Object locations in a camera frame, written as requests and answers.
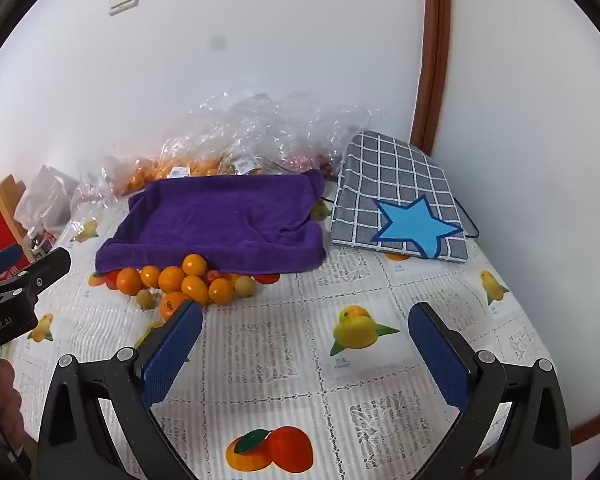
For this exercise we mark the brown wooden door frame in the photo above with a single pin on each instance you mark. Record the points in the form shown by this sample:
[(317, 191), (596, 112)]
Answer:
[(432, 60)]

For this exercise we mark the white plastic bag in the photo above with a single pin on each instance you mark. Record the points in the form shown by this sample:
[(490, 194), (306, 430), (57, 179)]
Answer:
[(47, 195)]

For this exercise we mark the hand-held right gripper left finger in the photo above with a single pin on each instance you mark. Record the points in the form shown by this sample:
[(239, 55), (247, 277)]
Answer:
[(175, 350)]

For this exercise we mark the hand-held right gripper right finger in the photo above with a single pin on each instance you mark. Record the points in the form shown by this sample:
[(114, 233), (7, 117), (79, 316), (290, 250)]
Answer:
[(440, 355)]

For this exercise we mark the purple towel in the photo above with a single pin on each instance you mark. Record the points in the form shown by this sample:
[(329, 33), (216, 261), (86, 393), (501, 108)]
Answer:
[(215, 220)]

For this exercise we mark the grey checked cushion blue star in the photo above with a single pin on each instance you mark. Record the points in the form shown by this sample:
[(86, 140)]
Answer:
[(380, 180)]

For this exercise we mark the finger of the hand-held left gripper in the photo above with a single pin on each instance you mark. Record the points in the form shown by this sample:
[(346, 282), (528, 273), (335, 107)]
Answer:
[(0, 262), (47, 267)]

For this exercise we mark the clear plastic bag red fruits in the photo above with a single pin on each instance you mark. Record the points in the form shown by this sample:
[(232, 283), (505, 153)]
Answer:
[(305, 162)]

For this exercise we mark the crumpled clear plastic bag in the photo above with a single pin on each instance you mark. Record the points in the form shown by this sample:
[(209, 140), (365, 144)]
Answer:
[(260, 125)]

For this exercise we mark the small bottle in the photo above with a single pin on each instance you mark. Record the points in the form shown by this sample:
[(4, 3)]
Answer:
[(37, 244)]

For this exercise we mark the small red fruit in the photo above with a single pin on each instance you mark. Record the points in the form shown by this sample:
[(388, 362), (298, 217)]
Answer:
[(211, 276)]

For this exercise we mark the wooden box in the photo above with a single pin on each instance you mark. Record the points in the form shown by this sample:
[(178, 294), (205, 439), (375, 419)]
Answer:
[(2, 195)]

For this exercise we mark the large mandarin orange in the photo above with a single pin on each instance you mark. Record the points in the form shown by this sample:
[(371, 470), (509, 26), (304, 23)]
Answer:
[(172, 306)]

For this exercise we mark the person's left hand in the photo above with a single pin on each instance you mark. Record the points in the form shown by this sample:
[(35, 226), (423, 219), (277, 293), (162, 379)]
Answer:
[(7, 400)]

